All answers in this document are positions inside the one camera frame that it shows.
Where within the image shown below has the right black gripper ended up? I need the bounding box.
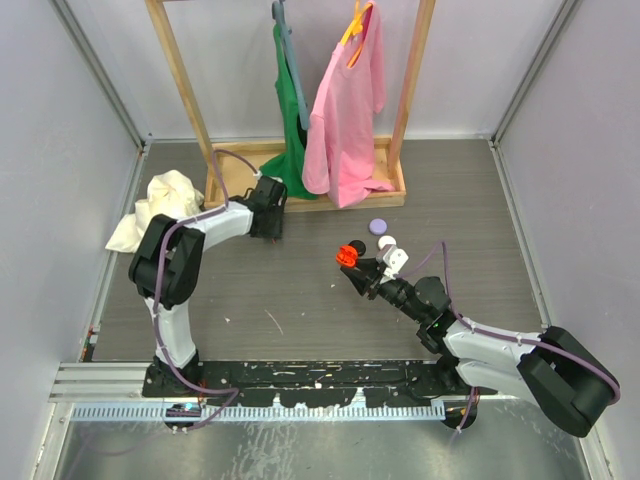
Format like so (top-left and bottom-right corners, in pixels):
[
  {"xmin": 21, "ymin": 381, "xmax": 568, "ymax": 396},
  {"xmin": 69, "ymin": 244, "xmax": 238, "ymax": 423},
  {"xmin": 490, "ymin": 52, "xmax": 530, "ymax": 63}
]
[{"xmin": 341, "ymin": 257, "xmax": 426, "ymax": 324}]

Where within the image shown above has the orange earbud case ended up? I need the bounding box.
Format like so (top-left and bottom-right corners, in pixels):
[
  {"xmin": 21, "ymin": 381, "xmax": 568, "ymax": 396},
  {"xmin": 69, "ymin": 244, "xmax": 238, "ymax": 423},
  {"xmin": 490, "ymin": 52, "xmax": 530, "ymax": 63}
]
[{"xmin": 335, "ymin": 244, "xmax": 359, "ymax": 268}]

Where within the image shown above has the black earbud case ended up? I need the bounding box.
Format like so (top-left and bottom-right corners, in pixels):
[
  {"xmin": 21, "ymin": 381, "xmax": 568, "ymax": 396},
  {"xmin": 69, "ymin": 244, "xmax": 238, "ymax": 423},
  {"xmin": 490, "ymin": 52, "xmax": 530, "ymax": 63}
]
[{"xmin": 349, "ymin": 240, "xmax": 366, "ymax": 257}]

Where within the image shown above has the white earbud case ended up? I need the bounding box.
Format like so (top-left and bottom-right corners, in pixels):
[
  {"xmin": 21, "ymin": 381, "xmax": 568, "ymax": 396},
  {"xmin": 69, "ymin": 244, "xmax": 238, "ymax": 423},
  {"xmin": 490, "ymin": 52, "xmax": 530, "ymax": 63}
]
[{"xmin": 377, "ymin": 235, "xmax": 397, "ymax": 250}]

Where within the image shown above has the purple earbud case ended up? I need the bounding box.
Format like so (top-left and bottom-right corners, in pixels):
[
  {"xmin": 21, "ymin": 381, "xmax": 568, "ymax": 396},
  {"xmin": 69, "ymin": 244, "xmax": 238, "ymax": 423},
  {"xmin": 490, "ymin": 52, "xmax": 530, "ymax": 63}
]
[{"xmin": 368, "ymin": 218, "xmax": 388, "ymax": 236}]

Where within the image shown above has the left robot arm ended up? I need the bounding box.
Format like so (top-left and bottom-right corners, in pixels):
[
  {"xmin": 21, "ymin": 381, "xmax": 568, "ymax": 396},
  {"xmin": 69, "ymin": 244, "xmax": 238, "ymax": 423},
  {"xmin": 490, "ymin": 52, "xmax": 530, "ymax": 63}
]
[{"xmin": 129, "ymin": 176, "xmax": 288, "ymax": 396}]

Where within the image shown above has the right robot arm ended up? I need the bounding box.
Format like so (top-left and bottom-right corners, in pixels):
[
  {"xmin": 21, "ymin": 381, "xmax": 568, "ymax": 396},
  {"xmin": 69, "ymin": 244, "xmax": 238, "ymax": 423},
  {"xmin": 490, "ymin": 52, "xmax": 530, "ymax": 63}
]
[{"xmin": 337, "ymin": 258, "xmax": 621, "ymax": 438}]

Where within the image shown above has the green shirt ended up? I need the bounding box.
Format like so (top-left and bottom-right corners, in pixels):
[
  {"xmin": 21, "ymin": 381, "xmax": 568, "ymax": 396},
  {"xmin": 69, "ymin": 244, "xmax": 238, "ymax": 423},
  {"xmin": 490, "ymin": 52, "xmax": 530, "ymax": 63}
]
[{"xmin": 260, "ymin": 24, "xmax": 317, "ymax": 200}]

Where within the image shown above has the wooden clothes rack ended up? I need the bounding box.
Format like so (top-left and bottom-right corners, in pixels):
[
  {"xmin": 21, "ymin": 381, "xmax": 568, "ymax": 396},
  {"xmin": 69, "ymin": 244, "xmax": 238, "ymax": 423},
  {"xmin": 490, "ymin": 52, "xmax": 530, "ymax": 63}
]
[{"xmin": 144, "ymin": 0, "xmax": 437, "ymax": 217}]

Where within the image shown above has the pink t-shirt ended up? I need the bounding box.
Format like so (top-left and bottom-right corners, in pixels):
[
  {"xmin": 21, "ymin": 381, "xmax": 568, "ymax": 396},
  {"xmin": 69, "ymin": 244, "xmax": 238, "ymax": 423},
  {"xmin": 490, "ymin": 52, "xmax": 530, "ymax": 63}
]
[{"xmin": 302, "ymin": 1, "xmax": 394, "ymax": 208}]

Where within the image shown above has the cream white cloth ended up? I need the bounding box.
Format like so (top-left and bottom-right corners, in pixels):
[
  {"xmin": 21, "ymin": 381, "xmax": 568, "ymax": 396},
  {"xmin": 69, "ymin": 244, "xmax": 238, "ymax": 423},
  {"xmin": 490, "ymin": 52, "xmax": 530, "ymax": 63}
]
[{"xmin": 105, "ymin": 170, "xmax": 204, "ymax": 253}]

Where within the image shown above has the yellow hanger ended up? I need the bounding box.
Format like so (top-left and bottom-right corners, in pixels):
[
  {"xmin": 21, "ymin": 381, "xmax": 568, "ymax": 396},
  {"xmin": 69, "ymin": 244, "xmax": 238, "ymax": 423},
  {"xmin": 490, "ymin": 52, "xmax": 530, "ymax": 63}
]
[{"xmin": 340, "ymin": 1, "xmax": 373, "ymax": 68}]

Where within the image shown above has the grey-blue hanger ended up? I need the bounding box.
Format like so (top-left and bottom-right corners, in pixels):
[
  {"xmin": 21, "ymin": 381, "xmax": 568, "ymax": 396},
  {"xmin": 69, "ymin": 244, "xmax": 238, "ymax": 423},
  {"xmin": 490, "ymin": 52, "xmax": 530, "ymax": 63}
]
[{"xmin": 271, "ymin": 0, "xmax": 310, "ymax": 130}]

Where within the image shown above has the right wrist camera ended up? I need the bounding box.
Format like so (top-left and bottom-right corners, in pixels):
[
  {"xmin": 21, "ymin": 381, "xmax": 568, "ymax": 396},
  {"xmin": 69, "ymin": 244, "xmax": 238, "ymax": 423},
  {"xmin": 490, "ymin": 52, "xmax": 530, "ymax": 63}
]
[{"xmin": 376, "ymin": 244, "xmax": 409, "ymax": 279}]

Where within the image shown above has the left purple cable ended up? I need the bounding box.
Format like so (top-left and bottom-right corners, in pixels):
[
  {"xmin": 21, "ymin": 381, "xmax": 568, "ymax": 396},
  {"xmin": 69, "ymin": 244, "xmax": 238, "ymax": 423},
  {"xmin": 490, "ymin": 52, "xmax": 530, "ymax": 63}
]
[{"xmin": 152, "ymin": 148, "xmax": 264, "ymax": 431}]

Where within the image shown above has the purple cable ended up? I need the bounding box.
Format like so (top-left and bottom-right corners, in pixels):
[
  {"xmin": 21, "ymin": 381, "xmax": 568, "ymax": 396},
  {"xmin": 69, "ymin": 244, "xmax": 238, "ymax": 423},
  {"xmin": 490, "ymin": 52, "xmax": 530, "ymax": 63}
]
[
  {"xmin": 152, "ymin": 148, "xmax": 264, "ymax": 431},
  {"xmin": 399, "ymin": 239, "xmax": 622, "ymax": 446}
]

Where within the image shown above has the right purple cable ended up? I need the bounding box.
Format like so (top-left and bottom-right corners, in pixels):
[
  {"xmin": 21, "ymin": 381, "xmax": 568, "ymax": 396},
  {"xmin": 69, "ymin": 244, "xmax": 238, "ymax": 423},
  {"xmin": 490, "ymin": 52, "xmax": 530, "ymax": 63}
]
[{"xmin": 399, "ymin": 239, "xmax": 622, "ymax": 446}]

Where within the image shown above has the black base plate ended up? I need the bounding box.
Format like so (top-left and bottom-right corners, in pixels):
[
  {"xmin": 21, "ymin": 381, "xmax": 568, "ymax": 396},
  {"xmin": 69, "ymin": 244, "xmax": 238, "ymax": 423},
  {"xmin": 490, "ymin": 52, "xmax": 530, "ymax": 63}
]
[{"xmin": 142, "ymin": 359, "xmax": 499, "ymax": 409}]

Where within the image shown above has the grey cable duct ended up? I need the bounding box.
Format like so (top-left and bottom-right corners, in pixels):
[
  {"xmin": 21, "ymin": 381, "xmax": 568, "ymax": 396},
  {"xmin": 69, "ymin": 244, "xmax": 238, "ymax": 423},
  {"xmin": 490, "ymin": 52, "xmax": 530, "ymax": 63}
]
[{"xmin": 70, "ymin": 399, "xmax": 446, "ymax": 423}]

